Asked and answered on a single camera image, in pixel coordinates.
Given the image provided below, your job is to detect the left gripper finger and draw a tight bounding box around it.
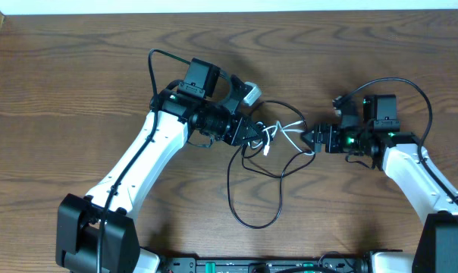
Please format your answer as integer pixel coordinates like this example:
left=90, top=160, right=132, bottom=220
left=244, top=117, right=263, bottom=138
left=242, top=135, right=263, bottom=146

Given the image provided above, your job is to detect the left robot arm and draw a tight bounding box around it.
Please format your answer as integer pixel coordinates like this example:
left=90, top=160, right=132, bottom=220
left=55, top=58, right=263, bottom=272

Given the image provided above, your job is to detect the white usb cable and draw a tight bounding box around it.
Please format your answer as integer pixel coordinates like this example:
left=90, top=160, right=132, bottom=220
left=249, top=119, right=315, bottom=157

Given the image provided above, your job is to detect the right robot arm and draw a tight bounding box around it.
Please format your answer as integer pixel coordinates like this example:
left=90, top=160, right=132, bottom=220
left=302, top=95, right=458, bottom=272

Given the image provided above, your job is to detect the black usb cable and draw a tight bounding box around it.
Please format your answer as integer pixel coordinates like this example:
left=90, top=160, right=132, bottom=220
left=226, top=99, right=317, bottom=230

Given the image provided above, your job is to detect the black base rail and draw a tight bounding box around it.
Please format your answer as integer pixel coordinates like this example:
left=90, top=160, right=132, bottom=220
left=137, top=248, right=416, bottom=273

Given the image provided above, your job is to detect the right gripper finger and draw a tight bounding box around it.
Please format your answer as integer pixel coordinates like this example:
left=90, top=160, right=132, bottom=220
left=303, top=139, right=322, bottom=152
left=300, top=126, right=316, bottom=141

